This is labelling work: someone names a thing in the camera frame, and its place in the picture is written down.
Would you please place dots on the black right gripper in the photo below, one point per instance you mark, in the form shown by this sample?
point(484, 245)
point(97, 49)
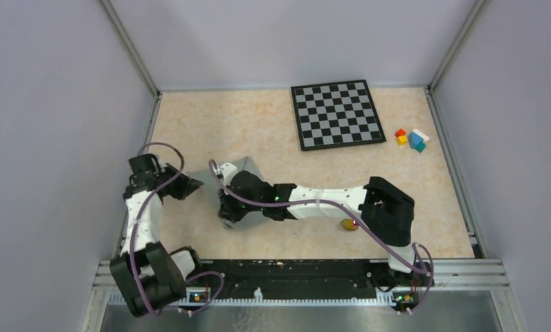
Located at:
point(227, 211)

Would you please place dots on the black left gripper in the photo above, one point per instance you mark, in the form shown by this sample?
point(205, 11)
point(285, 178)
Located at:
point(185, 185)

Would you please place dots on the grey cloth napkin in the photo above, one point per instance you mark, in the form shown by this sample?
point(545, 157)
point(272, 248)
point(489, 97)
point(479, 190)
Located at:
point(211, 191)

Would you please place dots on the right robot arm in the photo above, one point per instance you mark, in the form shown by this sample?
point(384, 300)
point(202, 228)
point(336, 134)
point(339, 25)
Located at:
point(383, 211)

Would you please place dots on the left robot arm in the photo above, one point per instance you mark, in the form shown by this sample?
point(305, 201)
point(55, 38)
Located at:
point(146, 274)

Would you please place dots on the iridescent metal spoon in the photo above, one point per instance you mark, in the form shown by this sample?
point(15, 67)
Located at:
point(349, 225)

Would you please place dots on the black and grey chessboard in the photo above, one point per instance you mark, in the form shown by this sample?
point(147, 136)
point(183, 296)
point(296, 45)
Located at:
point(336, 114)

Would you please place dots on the yellow wooden block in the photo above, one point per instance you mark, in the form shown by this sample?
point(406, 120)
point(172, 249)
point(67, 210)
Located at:
point(402, 140)

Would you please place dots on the red wooden block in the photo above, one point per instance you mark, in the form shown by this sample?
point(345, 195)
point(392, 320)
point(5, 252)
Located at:
point(400, 133)

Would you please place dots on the blue wooden block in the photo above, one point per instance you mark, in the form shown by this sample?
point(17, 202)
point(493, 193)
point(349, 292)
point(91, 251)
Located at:
point(414, 140)

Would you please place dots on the teal wooden block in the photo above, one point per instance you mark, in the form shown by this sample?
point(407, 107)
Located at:
point(420, 147)

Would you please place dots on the white wooden block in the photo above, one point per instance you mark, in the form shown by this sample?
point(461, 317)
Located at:
point(422, 135)

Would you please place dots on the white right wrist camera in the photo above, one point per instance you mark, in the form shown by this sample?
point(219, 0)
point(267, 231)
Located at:
point(225, 172)

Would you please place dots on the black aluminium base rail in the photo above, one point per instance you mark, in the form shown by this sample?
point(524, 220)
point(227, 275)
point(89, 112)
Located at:
point(334, 282)

